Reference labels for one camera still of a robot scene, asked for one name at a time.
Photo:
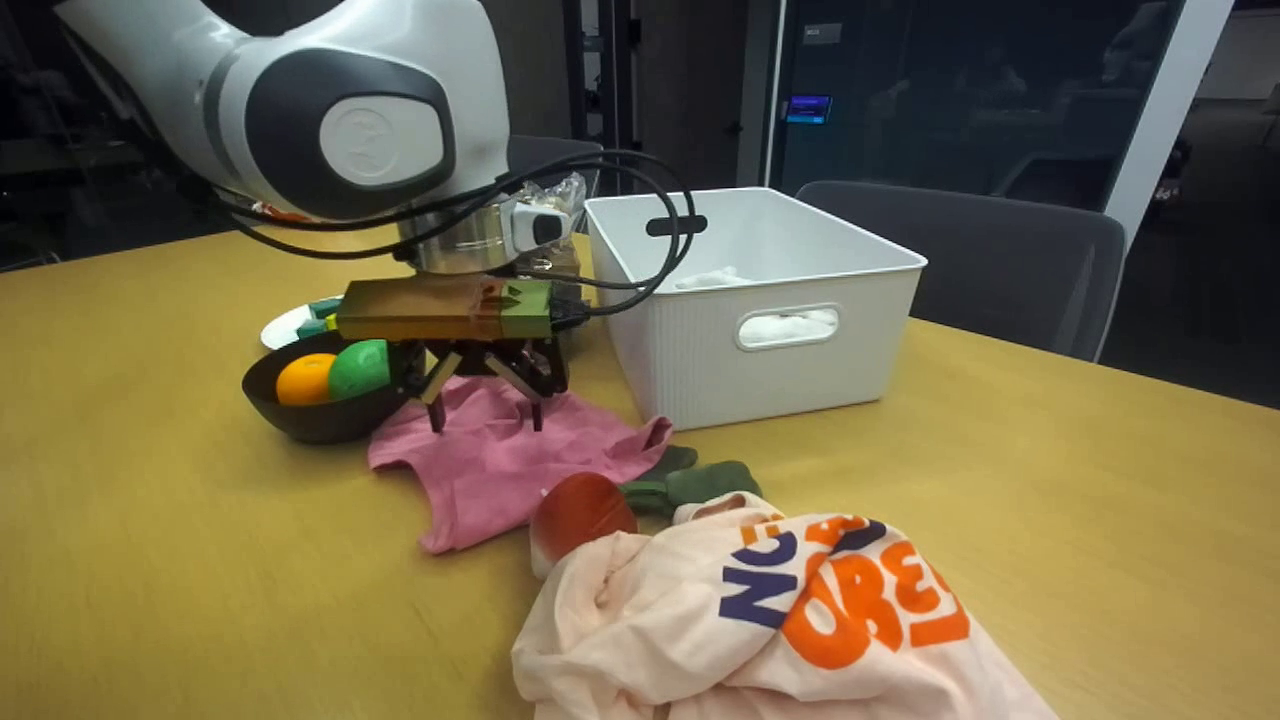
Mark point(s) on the black bowl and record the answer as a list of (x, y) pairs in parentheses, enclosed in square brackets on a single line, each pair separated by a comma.
[(326, 423)]

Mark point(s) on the orange toy fruit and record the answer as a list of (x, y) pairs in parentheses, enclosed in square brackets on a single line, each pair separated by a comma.
[(304, 383)]

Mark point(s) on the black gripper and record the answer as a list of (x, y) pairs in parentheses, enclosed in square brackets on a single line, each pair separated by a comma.
[(492, 346)]

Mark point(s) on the white round plate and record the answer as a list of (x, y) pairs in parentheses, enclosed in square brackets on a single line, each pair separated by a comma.
[(284, 324)]

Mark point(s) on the pink shirt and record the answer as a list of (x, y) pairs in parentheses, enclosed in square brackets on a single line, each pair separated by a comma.
[(504, 463)]

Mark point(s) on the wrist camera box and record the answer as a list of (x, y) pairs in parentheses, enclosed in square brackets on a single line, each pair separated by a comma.
[(442, 311)]

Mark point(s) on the white plastic basket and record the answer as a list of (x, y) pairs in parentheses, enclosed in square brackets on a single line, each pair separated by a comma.
[(746, 360)]

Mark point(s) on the white glass wall post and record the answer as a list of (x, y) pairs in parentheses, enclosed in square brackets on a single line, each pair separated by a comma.
[(1162, 123)]

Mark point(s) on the dark green sock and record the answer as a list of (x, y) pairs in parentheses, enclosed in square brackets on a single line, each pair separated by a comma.
[(701, 484)]

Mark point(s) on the peach shirt with orange print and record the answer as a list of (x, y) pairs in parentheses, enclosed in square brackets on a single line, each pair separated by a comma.
[(746, 626)]

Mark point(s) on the green toy apple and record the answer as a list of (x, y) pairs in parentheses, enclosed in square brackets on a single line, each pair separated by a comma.
[(360, 366)]

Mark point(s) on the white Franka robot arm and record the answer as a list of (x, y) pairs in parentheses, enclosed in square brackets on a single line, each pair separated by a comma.
[(264, 81)]

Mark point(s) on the blue lit display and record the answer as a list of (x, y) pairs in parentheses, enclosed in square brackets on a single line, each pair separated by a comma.
[(804, 111)]

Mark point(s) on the grey office chair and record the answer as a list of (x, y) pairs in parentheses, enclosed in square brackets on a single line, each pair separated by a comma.
[(972, 253)]

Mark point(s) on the red round ball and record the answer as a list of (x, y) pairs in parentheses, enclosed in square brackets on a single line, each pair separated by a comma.
[(580, 512)]

